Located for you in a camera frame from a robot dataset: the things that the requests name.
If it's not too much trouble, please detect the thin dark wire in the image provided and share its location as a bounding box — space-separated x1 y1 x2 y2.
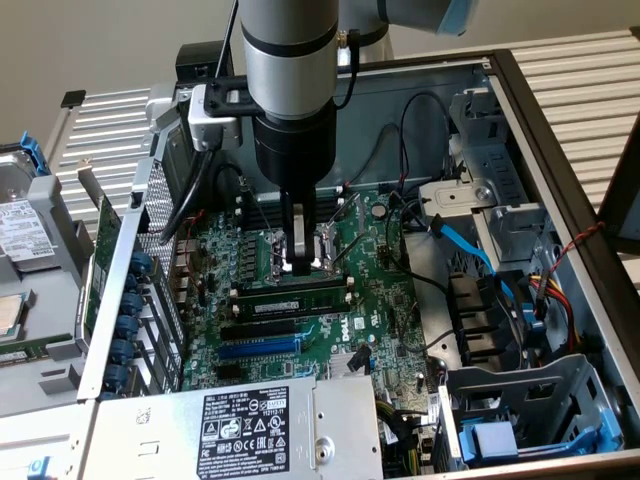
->
348 123 402 190

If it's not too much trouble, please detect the thick black camera cable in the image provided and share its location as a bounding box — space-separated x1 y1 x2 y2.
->
158 147 217 247

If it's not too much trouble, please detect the black angled plug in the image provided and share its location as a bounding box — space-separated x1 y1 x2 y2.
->
346 343 372 374

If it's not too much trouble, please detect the silver chipset heatsink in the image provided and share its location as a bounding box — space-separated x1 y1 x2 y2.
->
327 349 374 380

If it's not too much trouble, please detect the short black looped wire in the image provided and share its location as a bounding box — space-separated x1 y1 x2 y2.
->
214 162 247 201

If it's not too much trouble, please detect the silver CPU chip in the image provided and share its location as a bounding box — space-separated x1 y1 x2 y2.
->
0 293 27 337

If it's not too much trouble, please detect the yellow red wire bundle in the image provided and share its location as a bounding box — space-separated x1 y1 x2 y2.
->
528 272 589 354

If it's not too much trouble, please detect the red black twisted wire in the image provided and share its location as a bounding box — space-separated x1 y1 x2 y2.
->
542 221 607 281

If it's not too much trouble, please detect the blue case latch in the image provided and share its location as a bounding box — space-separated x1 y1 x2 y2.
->
27 455 54 480

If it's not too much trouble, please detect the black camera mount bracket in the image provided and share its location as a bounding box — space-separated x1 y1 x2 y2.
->
203 74 264 120

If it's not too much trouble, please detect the black data wire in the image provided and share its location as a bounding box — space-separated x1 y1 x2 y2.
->
383 189 451 296

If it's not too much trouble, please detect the green motherboard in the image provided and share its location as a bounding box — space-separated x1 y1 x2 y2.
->
177 187 436 394

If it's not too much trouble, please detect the thin red fan wire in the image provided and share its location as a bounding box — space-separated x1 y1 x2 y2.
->
178 208 207 281

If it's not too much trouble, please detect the silver hard disk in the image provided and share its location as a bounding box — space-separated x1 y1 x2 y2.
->
0 149 56 274

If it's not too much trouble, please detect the blue expansion slot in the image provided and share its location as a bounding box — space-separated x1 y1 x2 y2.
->
217 335 303 360

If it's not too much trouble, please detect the CPU socket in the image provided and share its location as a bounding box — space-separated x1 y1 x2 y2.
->
264 227 346 286

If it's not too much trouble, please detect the green graphics card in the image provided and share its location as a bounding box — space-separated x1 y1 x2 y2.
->
77 157 126 346

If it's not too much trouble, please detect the blue disk caddy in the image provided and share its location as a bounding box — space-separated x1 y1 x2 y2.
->
457 397 625 467

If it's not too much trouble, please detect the black cable with gold plug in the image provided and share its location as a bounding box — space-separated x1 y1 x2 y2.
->
331 28 362 111

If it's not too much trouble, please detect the silver disk bay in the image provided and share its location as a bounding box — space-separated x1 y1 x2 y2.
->
418 177 551 266

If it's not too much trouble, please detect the black plastic shroud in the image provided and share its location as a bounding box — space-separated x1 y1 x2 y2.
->
446 272 526 371

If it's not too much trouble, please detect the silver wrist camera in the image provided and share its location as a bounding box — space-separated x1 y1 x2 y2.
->
187 83 245 151

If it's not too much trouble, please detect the blue disk bracket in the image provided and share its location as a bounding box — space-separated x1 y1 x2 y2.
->
19 130 52 177

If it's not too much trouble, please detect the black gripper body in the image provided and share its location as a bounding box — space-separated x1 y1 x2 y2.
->
252 101 338 203

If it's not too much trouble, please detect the power supply wire bundle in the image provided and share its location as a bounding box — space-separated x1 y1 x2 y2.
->
374 397 441 480

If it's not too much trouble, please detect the blue disk wire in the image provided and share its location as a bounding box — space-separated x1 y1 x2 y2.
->
427 213 545 334

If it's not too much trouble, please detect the silver socket cover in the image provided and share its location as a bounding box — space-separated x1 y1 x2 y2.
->
319 191 364 264

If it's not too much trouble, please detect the silver power supply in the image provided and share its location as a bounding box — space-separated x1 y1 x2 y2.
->
94 373 385 480

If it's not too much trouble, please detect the black box device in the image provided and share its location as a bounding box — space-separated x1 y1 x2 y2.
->
174 42 224 84

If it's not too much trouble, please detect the long black expansion slot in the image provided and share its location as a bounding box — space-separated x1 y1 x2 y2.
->
219 318 297 342

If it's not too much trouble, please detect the grey disk bay cage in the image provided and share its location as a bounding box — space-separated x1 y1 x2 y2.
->
439 353 626 471

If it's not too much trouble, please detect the open grey PC case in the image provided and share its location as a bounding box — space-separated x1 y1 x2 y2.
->
74 47 640 480

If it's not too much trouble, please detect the silver locking lever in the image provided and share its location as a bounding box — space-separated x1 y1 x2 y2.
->
267 249 329 274
239 175 276 237

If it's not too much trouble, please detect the thin black cable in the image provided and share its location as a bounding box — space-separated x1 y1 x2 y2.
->
215 0 241 77

